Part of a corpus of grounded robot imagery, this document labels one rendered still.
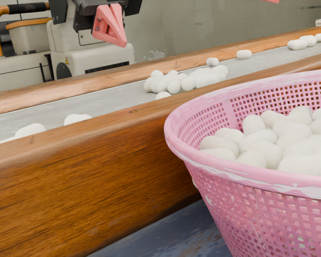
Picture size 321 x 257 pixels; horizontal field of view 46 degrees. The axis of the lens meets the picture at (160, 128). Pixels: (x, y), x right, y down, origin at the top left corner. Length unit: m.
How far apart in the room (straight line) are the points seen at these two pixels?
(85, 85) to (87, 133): 0.40
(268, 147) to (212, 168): 0.10
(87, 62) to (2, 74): 0.33
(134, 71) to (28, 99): 0.21
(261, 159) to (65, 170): 0.13
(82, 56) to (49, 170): 0.88
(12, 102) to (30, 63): 0.76
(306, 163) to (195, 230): 0.11
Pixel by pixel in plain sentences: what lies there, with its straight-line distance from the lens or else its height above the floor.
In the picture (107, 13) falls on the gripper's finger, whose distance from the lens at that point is 0.70.
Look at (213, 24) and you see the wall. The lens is 2.86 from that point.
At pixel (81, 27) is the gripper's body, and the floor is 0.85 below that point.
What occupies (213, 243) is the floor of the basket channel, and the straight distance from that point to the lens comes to 0.29.
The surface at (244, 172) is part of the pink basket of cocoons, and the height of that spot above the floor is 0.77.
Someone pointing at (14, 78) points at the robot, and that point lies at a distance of 1.36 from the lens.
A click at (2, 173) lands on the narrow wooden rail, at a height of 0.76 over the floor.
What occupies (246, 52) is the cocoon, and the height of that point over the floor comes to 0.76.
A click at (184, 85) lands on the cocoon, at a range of 0.52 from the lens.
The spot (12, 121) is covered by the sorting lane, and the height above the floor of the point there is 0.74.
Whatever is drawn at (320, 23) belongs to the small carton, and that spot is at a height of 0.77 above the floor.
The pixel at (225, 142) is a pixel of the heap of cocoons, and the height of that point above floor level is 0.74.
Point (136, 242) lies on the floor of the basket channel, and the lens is 0.30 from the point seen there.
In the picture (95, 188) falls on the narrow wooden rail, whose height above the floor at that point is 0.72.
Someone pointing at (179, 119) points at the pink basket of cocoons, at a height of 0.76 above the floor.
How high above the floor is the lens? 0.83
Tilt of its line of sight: 15 degrees down
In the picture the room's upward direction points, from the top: 9 degrees counter-clockwise
